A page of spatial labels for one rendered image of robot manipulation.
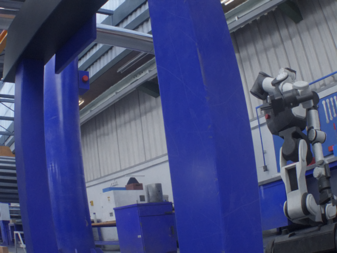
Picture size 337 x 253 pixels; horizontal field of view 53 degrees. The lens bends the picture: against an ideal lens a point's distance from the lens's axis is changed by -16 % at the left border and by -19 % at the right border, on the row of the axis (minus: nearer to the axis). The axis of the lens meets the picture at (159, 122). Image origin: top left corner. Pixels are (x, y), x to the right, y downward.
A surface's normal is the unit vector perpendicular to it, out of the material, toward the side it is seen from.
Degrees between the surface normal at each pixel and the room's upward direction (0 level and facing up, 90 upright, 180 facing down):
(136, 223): 90
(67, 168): 90
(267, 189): 90
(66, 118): 90
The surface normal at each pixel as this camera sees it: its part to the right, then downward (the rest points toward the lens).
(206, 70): 0.62, -0.29
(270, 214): -0.80, -0.07
